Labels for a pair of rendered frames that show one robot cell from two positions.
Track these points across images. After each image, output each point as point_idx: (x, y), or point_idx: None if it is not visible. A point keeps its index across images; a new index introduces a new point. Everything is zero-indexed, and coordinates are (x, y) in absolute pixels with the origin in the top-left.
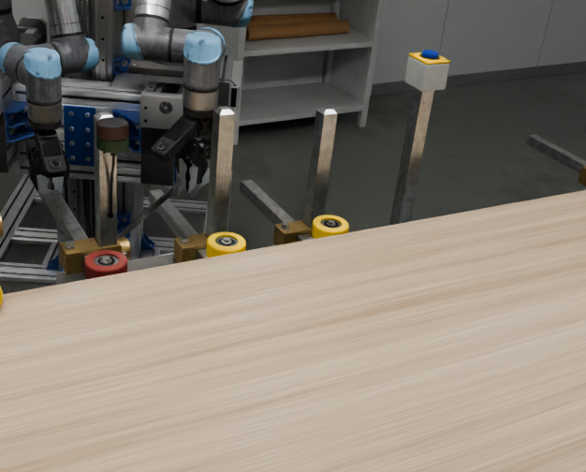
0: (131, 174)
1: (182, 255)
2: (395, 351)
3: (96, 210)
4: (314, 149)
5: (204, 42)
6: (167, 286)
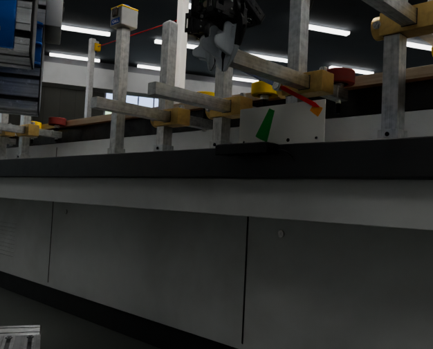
0: None
1: (252, 104)
2: None
3: (303, 45)
4: (171, 50)
5: None
6: None
